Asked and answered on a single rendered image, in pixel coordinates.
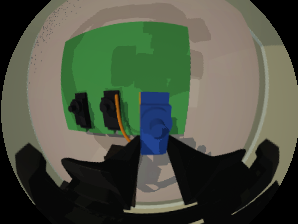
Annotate green flat rectangular slab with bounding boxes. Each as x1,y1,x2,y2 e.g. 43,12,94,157
60,22,190,135

